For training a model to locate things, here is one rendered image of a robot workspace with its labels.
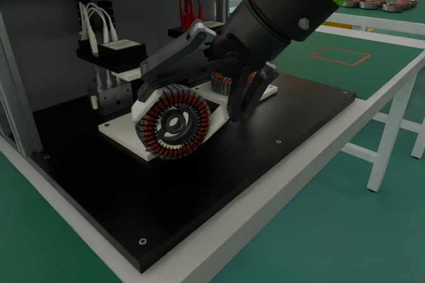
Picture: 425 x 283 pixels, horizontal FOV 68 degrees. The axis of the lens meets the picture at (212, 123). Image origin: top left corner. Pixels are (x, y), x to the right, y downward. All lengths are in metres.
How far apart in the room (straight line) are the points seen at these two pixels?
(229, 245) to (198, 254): 0.05
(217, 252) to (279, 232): 1.06
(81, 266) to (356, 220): 1.36
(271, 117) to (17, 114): 0.45
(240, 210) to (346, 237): 1.10
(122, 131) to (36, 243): 0.23
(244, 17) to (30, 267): 0.38
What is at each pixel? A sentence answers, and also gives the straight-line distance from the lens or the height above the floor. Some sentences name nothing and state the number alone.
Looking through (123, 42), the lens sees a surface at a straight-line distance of 0.63.
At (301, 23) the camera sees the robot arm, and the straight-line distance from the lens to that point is 0.35.
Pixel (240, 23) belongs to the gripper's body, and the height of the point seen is 1.00.
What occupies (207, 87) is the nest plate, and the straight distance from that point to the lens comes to 0.77.
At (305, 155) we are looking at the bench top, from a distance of 0.60.
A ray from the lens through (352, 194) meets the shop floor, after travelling 1.76.
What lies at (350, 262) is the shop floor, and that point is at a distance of 1.46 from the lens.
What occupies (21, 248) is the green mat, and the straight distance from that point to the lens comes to 0.48.
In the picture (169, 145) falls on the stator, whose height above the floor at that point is 0.82.
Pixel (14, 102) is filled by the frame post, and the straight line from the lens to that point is 0.57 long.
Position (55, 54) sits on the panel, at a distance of 0.76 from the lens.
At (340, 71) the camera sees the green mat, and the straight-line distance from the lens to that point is 1.05.
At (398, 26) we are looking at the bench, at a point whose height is 0.72.
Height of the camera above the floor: 1.07
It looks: 29 degrees down
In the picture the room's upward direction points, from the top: straight up
